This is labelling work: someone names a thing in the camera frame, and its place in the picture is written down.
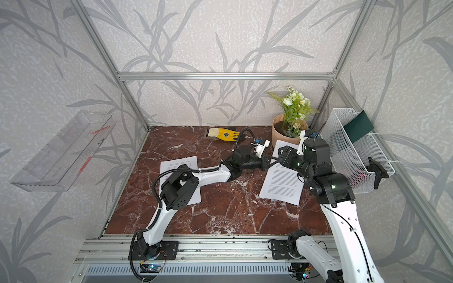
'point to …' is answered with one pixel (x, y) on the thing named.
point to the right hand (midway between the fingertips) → (283, 150)
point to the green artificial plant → (296, 107)
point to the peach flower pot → (286, 129)
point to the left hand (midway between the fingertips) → (280, 162)
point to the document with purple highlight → (191, 162)
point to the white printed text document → (282, 183)
